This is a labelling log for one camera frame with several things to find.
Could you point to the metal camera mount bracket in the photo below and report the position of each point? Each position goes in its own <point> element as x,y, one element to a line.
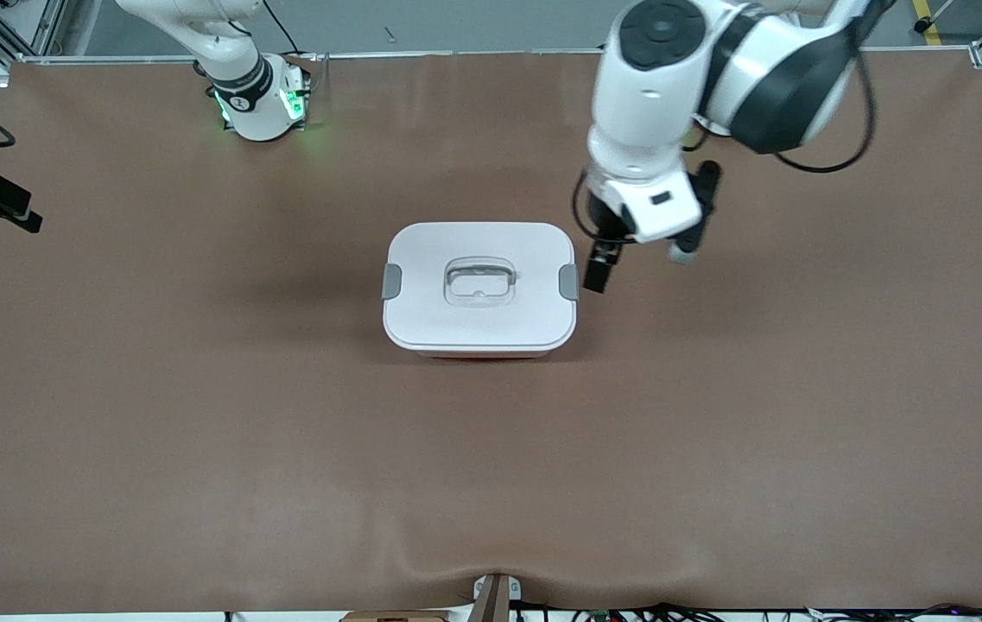
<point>495,598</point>

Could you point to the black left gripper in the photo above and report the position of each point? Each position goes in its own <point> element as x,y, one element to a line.
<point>601,226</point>

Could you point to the silver table edge rail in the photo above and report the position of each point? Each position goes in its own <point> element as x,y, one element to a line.
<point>456,53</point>

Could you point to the pink plastic box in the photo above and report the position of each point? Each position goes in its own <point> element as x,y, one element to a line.
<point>482,353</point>

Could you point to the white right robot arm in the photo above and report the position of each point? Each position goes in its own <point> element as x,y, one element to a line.
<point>257,112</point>

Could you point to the brown cardboard piece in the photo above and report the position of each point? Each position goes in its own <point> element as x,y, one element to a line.
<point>395,617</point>

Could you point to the brown table mat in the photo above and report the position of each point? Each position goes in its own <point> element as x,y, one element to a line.
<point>490,475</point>

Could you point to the black caster wheel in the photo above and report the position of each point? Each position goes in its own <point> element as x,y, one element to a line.
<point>922,24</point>

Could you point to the white box lid grey clips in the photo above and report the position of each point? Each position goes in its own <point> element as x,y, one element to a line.
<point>421,320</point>

